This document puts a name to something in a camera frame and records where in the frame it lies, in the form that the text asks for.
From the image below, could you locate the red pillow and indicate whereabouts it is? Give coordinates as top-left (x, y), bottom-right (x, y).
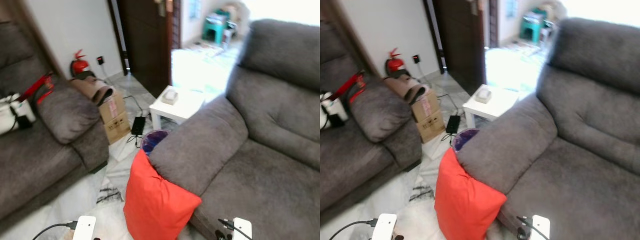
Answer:
top-left (123, 149), bottom-right (202, 240)
top-left (434, 147), bottom-right (507, 240)

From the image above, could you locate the grey fabric sofa with armrest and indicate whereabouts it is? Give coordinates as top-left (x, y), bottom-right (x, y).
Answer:
top-left (456, 17), bottom-right (640, 240)
top-left (149, 19), bottom-right (321, 240)

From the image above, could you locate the grey fabric sofa holding handbag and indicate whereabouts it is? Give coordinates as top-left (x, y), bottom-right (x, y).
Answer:
top-left (0, 20), bottom-right (110, 221)
top-left (320, 10), bottom-right (423, 223)

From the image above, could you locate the purple waste bin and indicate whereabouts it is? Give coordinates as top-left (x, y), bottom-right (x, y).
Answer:
top-left (451, 128), bottom-right (481, 153)
top-left (140, 130), bottom-right (170, 156)

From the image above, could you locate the white side table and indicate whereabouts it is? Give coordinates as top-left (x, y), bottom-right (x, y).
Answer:
top-left (149, 86), bottom-right (206, 131)
top-left (462, 85), bottom-right (520, 129)

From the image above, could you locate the brown cardboard box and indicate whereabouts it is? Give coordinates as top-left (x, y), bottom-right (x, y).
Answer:
top-left (411, 90), bottom-right (446, 144)
top-left (98, 92), bottom-right (132, 145)

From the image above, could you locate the rolled brown mat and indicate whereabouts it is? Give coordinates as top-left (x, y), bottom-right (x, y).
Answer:
top-left (384, 75), bottom-right (430, 105)
top-left (70, 76), bottom-right (115, 106)

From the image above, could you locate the dark brown wooden door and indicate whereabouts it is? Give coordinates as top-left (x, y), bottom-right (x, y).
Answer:
top-left (432, 0), bottom-right (488, 96)
top-left (117, 0), bottom-right (173, 98)

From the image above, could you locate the green plastic stool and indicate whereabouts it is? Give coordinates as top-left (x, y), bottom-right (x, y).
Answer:
top-left (202, 12), bottom-right (236, 43)
top-left (520, 10), bottom-right (548, 45)

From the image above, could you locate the red fire extinguisher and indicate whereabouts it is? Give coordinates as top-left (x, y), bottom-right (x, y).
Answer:
top-left (385, 48), bottom-right (406, 77)
top-left (70, 49), bottom-right (91, 78)

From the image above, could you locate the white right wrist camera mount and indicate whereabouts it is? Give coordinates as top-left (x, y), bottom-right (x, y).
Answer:
top-left (232, 217), bottom-right (253, 240)
top-left (530, 215), bottom-right (551, 240)

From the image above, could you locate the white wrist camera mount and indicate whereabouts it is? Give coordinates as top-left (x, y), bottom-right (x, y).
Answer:
top-left (374, 213), bottom-right (398, 240)
top-left (73, 215), bottom-right (97, 240)
top-left (530, 215), bottom-right (551, 240)
top-left (232, 217), bottom-right (253, 240)

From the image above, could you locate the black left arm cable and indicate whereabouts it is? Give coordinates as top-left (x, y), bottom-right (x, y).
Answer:
top-left (327, 219), bottom-right (378, 240)
top-left (32, 221), bottom-right (78, 240)

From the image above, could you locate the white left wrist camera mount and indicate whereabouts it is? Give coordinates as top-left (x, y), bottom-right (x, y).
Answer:
top-left (374, 213), bottom-right (398, 240)
top-left (73, 215), bottom-right (97, 240)

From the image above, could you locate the white handbag with black straps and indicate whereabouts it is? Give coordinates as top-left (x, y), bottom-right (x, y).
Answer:
top-left (320, 91), bottom-right (349, 131)
top-left (0, 93), bottom-right (37, 136)

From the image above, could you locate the red strap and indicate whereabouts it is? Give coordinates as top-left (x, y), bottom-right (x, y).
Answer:
top-left (327, 71), bottom-right (366, 103)
top-left (20, 72), bottom-right (55, 105)

